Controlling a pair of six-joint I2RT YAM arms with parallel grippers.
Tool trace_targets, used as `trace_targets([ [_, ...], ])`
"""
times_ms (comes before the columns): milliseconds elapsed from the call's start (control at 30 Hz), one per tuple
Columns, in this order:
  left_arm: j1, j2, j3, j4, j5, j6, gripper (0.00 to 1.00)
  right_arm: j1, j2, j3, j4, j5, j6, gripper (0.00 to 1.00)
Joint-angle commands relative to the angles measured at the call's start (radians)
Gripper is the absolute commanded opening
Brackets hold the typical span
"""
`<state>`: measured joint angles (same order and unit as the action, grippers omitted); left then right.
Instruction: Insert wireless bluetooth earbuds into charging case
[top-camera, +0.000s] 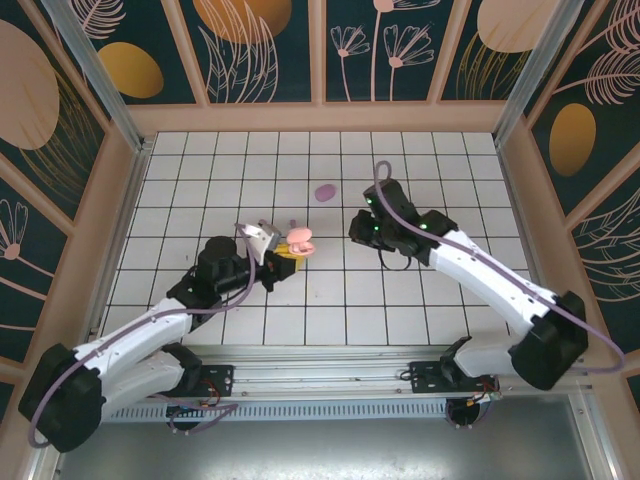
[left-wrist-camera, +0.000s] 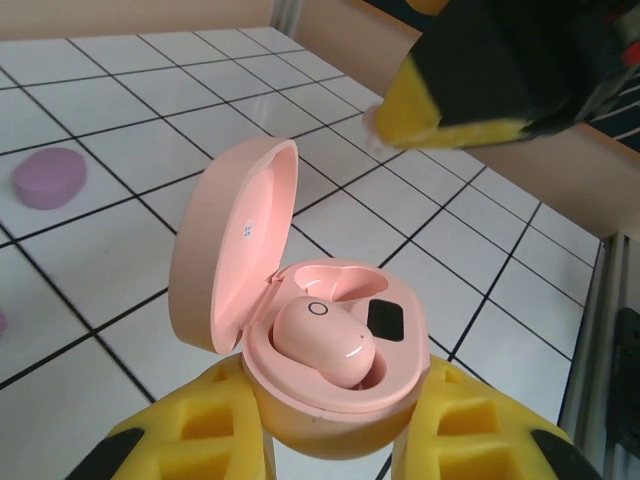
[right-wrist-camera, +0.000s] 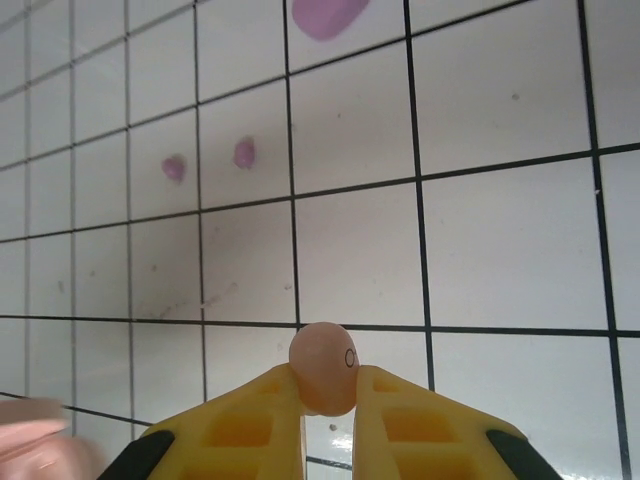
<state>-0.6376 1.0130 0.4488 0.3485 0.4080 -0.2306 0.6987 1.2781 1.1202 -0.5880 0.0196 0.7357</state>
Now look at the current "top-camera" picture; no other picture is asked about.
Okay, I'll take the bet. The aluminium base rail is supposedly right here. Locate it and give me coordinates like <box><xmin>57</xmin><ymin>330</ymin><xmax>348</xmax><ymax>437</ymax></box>
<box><xmin>54</xmin><ymin>342</ymin><xmax>596</xmax><ymax>401</ymax></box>

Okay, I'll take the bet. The thin black cable loop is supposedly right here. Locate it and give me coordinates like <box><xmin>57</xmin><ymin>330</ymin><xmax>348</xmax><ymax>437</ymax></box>
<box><xmin>377</xmin><ymin>247</ymin><xmax>414</xmax><ymax>272</ymax></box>

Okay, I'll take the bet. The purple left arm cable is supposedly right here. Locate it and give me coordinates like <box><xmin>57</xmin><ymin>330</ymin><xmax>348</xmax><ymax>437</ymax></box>
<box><xmin>27</xmin><ymin>222</ymin><xmax>261</xmax><ymax>449</ymax></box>

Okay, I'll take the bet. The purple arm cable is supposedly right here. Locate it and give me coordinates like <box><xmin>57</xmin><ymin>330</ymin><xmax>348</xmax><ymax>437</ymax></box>
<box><xmin>373</xmin><ymin>159</ymin><xmax>627</xmax><ymax>376</ymax></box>
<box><xmin>27</xmin><ymin>222</ymin><xmax>261</xmax><ymax>449</ymax></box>

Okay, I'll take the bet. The grey metal sheet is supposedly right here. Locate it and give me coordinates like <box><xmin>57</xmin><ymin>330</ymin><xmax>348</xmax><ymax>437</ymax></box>
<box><xmin>44</xmin><ymin>394</ymin><xmax>601</xmax><ymax>480</ymax></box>

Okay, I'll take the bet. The aluminium corner post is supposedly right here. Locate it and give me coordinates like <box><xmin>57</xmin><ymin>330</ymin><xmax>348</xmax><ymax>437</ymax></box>
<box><xmin>42</xmin><ymin>0</ymin><xmax>151</xmax><ymax>154</ymax></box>
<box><xmin>492</xmin><ymin>0</ymin><xmax>599</xmax><ymax>149</ymax></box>

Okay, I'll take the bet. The coloured wire bundle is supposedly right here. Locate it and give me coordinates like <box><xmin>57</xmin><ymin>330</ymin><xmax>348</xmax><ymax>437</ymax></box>
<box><xmin>197</xmin><ymin>382</ymin><xmax>224</xmax><ymax>409</ymax></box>
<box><xmin>467</xmin><ymin>377</ymin><xmax>501</xmax><ymax>405</ymax></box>

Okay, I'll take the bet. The grey slotted cable duct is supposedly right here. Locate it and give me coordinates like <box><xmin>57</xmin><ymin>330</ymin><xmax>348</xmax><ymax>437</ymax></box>
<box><xmin>107</xmin><ymin>399</ymin><xmax>451</xmax><ymax>424</ymax></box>

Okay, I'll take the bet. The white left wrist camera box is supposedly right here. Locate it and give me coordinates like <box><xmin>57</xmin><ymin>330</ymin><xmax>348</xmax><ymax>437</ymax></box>
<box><xmin>238</xmin><ymin>219</ymin><xmax>279</xmax><ymax>266</ymax></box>

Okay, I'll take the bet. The pink earbud charging case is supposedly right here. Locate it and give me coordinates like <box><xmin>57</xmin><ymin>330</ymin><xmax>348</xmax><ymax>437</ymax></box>
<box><xmin>284</xmin><ymin>225</ymin><xmax>317</xmax><ymax>257</ymax></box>

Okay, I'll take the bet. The aluminium table side rail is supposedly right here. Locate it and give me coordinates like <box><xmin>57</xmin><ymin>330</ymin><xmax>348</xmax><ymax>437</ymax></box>
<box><xmin>494</xmin><ymin>139</ymin><xmax>571</xmax><ymax>354</ymax></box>
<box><xmin>89</xmin><ymin>139</ymin><xmax>151</xmax><ymax>346</ymax></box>

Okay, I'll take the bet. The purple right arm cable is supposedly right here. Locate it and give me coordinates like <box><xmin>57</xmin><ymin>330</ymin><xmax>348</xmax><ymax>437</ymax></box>
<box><xmin>373</xmin><ymin>159</ymin><xmax>627</xmax><ymax>376</ymax></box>

